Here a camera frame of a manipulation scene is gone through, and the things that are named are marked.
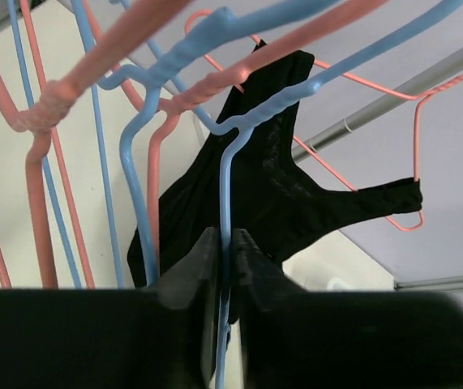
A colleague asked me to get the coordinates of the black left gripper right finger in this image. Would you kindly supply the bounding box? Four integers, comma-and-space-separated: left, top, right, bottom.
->
233, 229, 463, 388

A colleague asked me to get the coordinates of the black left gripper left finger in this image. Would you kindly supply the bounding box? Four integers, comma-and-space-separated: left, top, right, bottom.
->
0, 228, 219, 388

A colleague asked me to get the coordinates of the black tank top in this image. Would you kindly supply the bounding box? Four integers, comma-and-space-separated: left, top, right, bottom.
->
127, 38, 424, 325

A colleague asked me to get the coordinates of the metal clothes rack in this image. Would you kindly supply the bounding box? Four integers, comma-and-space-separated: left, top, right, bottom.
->
289, 30, 463, 163

